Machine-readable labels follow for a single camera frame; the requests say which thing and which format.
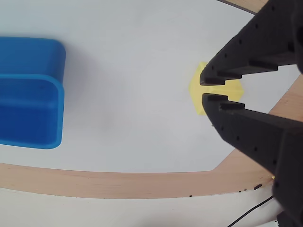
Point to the blue rectangular bin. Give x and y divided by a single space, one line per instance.
28 106

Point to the white rectangular board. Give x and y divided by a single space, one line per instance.
130 94

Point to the yellow cube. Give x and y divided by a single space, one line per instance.
195 92

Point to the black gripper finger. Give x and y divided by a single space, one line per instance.
260 137
255 42

